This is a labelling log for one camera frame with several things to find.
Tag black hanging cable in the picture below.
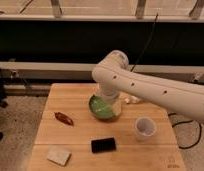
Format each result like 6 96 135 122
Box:
129 13 160 72

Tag green ceramic bowl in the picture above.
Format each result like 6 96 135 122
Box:
89 95 122 120

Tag black rectangular phone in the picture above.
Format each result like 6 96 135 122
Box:
91 137 116 153

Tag black floor cables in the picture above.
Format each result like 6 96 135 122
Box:
168 112 204 150

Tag white ceramic cup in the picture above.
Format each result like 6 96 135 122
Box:
134 117 156 141

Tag wooden table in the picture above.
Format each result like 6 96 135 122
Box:
27 84 186 171

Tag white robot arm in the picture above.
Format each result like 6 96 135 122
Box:
92 50 204 124

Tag beige sponge block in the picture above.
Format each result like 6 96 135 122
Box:
46 146 71 166

